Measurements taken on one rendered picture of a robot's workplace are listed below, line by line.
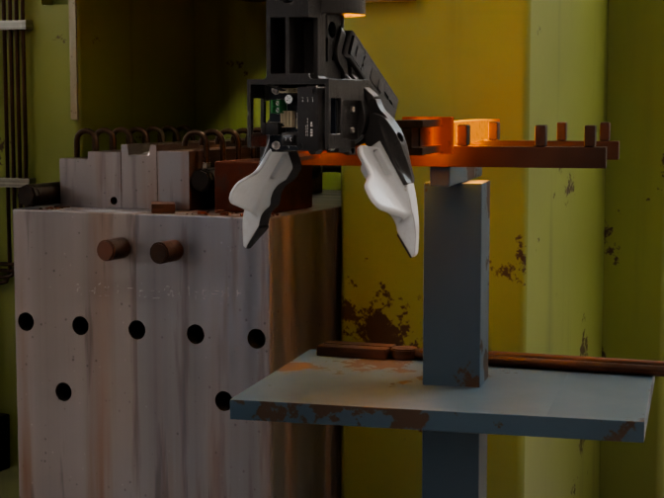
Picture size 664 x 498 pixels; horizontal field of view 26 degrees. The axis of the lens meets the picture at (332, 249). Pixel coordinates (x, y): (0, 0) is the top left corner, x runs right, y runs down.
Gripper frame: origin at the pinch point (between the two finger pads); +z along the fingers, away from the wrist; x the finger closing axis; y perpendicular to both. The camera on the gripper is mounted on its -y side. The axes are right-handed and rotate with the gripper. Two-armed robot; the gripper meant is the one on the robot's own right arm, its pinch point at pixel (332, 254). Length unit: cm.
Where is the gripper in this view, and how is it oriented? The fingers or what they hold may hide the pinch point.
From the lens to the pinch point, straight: 114.8
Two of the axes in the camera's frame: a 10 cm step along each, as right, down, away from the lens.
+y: -4.7, 0.9, -8.8
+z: 0.0, 9.9, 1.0
